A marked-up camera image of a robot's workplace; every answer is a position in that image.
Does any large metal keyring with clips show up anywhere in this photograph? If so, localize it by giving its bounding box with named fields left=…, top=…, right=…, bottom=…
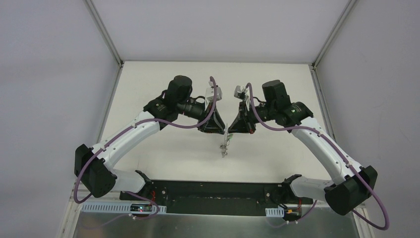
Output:
left=219, top=124, right=230, bottom=158

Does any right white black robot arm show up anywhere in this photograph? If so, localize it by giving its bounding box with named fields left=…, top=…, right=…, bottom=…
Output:
left=228, top=80, right=378, bottom=216

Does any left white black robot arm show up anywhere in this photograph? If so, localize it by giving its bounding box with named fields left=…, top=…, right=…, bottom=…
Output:
left=73, top=75, right=225, bottom=203

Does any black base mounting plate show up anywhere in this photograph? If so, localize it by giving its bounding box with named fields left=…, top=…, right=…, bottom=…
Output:
left=138, top=180, right=313, bottom=216

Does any right circuit board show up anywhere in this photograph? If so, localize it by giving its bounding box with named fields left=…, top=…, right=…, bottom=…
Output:
left=283, top=208, right=302, bottom=221

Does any circuit board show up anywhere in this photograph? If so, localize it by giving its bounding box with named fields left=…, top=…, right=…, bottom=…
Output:
left=130, top=204, right=153, bottom=214
left=283, top=208, right=302, bottom=221

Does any left circuit board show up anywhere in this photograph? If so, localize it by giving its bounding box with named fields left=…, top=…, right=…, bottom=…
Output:
left=130, top=204, right=153, bottom=214

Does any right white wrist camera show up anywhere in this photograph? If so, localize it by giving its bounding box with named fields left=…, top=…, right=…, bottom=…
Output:
left=233, top=85, right=250, bottom=102

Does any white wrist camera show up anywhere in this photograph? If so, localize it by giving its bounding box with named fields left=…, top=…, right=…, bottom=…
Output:
left=204, top=80, right=222, bottom=108
left=233, top=85, right=250, bottom=102

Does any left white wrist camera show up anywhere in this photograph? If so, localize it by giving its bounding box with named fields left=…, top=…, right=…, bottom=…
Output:
left=204, top=80, right=222, bottom=108

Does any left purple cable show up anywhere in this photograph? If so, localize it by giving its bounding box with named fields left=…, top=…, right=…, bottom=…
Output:
left=73, top=76, right=218, bottom=204

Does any purple cable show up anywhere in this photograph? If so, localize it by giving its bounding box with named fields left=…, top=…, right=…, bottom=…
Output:
left=73, top=76, right=218, bottom=204
left=246, top=82, right=390, bottom=231

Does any right white cable duct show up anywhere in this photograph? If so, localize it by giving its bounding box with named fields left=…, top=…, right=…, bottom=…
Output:
left=265, top=207, right=285, bottom=218

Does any white cable duct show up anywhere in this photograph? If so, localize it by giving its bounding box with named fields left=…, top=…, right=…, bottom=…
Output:
left=81, top=202, right=167, bottom=215
left=265, top=207, right=285, bottom=218

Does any left aluminium frame post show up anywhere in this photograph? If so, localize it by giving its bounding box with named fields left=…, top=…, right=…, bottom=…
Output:
left=83, top=0, right=124, bottom=68

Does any aluminium frame post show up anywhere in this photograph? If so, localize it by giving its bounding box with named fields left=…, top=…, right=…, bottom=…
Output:
left=312, top=0, right=359, bottom=69
left=83, top=0, right=124, bottom=68

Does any left white cable duct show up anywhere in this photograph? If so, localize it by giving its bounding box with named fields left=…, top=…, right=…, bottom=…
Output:
left=81, top=202, right=167, bottom=215

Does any right aluminium frame post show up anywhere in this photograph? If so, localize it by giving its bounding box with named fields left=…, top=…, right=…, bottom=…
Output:
left=312, top=0, right=359, bottom=69

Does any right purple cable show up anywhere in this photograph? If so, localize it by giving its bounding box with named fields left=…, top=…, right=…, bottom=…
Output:
left=246, top=82, right=390, bottom=231

